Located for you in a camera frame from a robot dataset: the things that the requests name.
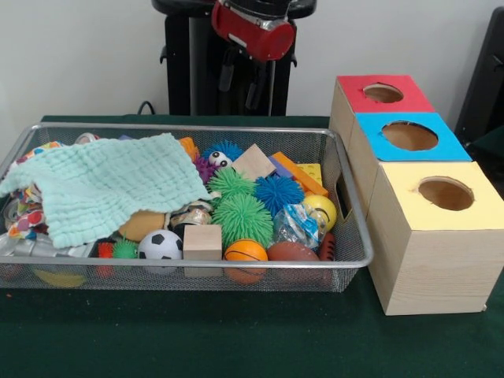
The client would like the blue spiky rubber ball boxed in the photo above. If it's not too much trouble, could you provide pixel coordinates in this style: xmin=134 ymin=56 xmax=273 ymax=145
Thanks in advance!
xmin=254 ymin=175 xmax=306 ymax=217

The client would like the green spiky rubber ball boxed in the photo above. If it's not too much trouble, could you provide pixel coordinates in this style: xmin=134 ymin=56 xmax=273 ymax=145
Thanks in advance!
xmin=211 ymin=193 xmax=275 ymax=249

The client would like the mint green waffle cloth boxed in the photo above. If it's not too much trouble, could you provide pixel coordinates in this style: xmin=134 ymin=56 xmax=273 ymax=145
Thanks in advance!
xmin=0 ymin=132 xmax=213 ymax=250

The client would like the small orange basketball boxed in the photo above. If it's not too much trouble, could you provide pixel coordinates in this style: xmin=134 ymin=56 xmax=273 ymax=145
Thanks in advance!
xmin=224 ymin=239 xmax=269 ymax=261

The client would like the shallow wire mesh bin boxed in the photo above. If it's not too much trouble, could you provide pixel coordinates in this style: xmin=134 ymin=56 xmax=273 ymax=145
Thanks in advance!
xmin=0 ymin=122 xmax=375 ymax=293

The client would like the plain wooden block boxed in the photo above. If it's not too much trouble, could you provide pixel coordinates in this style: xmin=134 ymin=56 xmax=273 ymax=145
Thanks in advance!
xmin=232 ymin=143 xmax=279 ymax=181
xmin=183 ymin=224 xmax=224 ymax=261

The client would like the wooden box with three holes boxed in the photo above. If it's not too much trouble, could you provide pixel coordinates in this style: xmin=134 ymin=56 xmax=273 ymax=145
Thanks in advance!
xmin=329 ymin=74 xmax=504 ymax=316

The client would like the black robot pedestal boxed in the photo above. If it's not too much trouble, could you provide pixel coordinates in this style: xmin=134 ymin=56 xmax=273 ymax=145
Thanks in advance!
xmin=151 ymin=0 xmax=318 ymax=117

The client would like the dark green tablecloth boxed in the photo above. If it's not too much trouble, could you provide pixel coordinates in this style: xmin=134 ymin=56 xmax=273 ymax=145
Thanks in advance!
xmin=0 ymin=114 xmax=504 ymax=378
xmin=466 ymin=125 xmax=504 ymax=166

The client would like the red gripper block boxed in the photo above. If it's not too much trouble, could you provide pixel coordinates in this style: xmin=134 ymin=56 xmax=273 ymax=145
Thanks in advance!
xmin=211 ymin=2 xmax=297 ymax=110

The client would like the small soccer ball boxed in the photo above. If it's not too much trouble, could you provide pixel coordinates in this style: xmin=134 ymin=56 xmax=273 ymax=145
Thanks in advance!
xmin=138 ymin=229 xmax=184 ymax=261

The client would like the yellow ball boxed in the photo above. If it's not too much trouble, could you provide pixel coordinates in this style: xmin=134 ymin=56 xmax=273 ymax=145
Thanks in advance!
xmin=302 ymin=195 xmax=339 ymax=232

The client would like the small brown football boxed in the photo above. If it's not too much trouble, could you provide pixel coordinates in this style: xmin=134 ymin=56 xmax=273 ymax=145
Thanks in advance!
xmin=267 ymin=241 xmax=321 ymax=261

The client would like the clear plastic packet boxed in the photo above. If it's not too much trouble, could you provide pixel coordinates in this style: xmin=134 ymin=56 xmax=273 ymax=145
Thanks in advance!
xmin=273 ymin=204 xmax=328 ymax=250

